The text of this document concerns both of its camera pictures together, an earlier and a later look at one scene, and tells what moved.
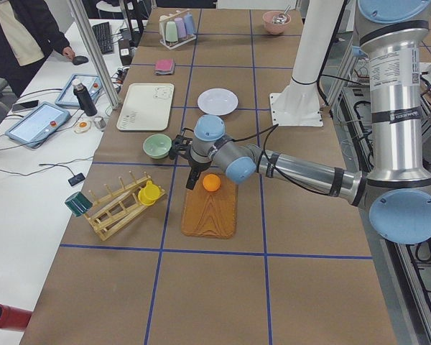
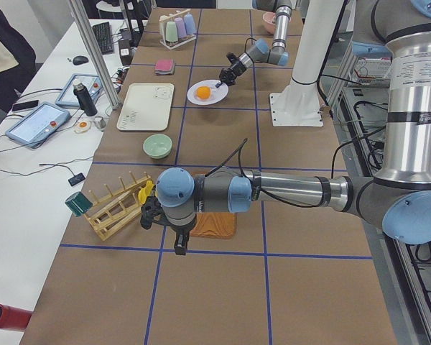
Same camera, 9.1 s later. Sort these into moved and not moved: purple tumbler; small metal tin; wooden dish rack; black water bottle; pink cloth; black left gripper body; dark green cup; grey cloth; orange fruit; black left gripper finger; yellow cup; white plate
Moved: white plate; black left gripper body; black left gripper finger; orange fruit
Not moved: yellow cup; wooden dish rack; pink cloth; purple tumbler; black water bottle; dark green cup; grey cloth; small metal tin
